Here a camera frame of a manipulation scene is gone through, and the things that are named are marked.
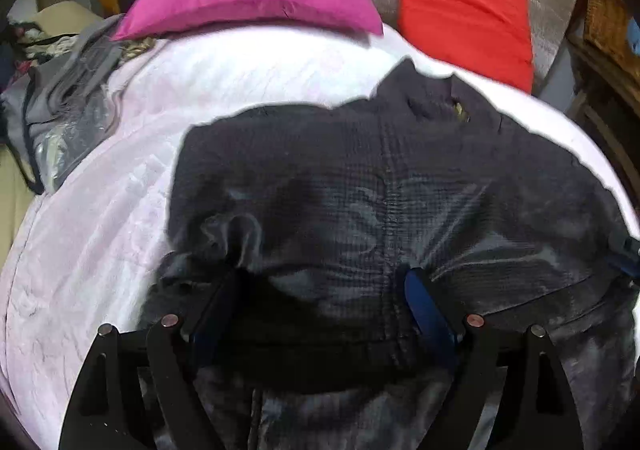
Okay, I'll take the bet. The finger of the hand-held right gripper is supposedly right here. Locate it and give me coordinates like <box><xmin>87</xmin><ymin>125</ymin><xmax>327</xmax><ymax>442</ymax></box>
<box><xmin>607</xmin><ymin>232</ymin><xmax>640</xmax><ymax>281</ymax></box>

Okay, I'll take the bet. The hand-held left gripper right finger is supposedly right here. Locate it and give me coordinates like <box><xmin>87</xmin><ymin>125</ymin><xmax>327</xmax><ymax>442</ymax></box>
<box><xmin>402</xmin><ymin>266</ymin><xmax>586</xmax><ymax>450</ymax></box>

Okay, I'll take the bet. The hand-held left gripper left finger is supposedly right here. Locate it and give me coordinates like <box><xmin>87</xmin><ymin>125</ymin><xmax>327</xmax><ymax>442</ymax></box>
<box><xmin>59</xmin><ymin>269</ymin><xmax>244</xmax><ymax>450</ymax></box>

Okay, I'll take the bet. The black quilted jacket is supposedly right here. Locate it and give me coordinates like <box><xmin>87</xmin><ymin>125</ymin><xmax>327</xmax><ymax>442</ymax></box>
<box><xmin>137</xmin><ymin>57</ymin><xmax>640</xmax><ymax>450</ymax></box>

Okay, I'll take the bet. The pile of grey clothes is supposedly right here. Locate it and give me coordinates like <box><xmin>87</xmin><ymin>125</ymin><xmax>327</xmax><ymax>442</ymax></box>
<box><xmin>0</xmin><ymin>15</ymin><xmax>126</xmax><ymax>196</ymax></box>

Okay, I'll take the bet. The pile of dark clothes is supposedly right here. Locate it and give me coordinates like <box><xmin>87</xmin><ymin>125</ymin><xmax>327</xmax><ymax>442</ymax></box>
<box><xmin>0</xmin><ymin>5</ymin><xmax>81</xmax><ymax>86</ymax></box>

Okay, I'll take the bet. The dark wooden rack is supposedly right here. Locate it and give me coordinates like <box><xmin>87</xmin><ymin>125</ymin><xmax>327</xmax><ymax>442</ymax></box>
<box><xmin>565</xmin><ymin>30</ymin><xmax>640</xmax><ymax>191</ymax></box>

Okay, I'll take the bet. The wicker basket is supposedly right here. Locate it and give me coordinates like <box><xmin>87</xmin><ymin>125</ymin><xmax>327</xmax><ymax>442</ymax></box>
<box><xmin>582</xmin><ymin>0</ymin><xmax>640</xmax><ymax>56</ymax></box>

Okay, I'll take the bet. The red pillow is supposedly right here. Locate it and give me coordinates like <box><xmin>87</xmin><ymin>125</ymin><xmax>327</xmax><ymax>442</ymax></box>
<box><xmin>397</xmin><ymin>0</ymin><xmax>535</xmax><ymax>93</ymax></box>

